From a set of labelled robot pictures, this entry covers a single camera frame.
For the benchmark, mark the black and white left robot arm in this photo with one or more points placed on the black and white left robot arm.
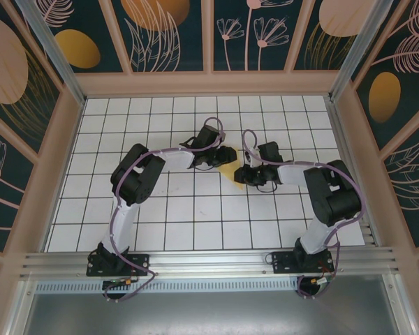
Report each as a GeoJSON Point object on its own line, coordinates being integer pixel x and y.
{"type": "Point", "coordinates": [139, 178]}

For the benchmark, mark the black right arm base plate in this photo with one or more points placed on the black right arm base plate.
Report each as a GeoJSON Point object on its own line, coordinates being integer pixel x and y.
{"type": "Point", "coordinates": [283, 263]}

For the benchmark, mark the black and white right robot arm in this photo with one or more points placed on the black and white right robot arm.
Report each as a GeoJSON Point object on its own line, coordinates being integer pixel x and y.
{"type": "Point", "coordinates": [335, 195]}

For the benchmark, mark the aluminium frame rail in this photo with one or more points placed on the aluminium frame rail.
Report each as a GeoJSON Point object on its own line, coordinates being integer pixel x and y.
{"type": "Point", "coordinates": [209, 261]}

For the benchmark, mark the grey metal panel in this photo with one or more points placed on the grey metal panel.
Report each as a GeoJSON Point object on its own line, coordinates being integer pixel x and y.
{"type": "Point", "coordinates": [209, 314]}

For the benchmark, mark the aluminium side rail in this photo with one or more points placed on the aluminium side rail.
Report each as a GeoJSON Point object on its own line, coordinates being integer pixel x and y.
{"type": "Point", "coordinates": [338, 122]}

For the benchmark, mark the aluminium corner post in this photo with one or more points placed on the aluminium corner post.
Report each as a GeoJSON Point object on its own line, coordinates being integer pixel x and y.
{"type": "Point", "coordinates": [59, 59]}
{"type": "Point", "coordinates": [357, 52]}

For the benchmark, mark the yellow cloth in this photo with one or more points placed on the yellow cloth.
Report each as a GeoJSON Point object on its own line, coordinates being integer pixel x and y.
{"type": "Point", "coordinates": [228, 172]}

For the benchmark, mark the white grid mat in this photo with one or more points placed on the white grid mat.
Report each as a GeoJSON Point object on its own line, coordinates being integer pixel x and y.
{"type": "Point", "coordinates": [209, 234]}

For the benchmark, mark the black connector box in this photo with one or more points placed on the black connector box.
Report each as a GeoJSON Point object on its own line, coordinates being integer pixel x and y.
{"type": "Point", "coordinates": [120, 282]}

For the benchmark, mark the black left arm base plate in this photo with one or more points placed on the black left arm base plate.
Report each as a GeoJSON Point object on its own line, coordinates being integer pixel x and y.
{"type": "Point", "coordinates": [143, 261]}

